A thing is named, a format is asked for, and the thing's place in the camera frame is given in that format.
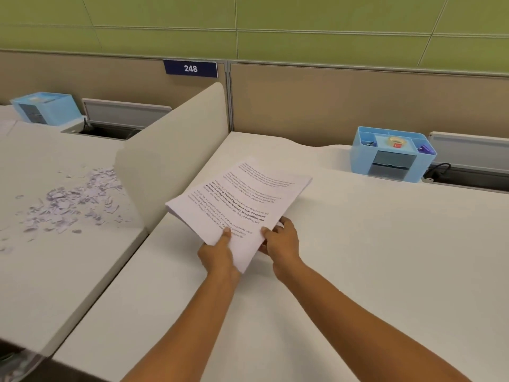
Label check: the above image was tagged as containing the gathered printed sheet bundle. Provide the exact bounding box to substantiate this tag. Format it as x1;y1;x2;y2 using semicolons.
165;156;313;274

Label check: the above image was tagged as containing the heap of paper scraps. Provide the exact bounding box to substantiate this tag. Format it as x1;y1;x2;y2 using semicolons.
0;167;132;253

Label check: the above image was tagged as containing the grey partition post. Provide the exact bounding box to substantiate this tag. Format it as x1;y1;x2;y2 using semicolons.
224;61;236;134

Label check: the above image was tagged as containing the person's right hand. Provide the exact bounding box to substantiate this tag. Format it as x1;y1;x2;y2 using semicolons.
258;216;305;281

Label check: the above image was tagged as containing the white desk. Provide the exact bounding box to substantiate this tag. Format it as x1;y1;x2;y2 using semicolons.
0;105;148;357
51;132;509;382

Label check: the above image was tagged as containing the grey cable tray lid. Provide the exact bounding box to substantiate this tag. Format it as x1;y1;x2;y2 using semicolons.
423;131;509;194

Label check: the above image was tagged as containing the left desk cable tray lid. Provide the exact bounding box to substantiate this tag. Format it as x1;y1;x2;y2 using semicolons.
62;98;172;141

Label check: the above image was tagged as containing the black cable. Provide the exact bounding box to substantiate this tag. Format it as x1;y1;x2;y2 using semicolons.
423;162;452;183

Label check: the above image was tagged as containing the beige partition panel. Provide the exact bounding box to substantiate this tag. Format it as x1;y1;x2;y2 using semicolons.
230;62;509;149
0;50;228;109

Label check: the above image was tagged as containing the person's left forearm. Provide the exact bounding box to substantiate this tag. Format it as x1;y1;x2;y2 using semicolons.
121;270;242;382

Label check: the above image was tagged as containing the person's right forearm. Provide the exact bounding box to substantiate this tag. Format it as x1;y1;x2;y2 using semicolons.
274;260;474;382

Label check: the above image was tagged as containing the blue number sign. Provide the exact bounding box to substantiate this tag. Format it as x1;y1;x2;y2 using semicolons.
163;59;218;78

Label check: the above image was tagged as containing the white side divider panel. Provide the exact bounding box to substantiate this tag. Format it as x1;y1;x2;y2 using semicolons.
114;82;231;235

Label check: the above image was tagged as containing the person's left hand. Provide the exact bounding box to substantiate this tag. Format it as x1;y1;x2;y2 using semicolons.
197;228;241;281

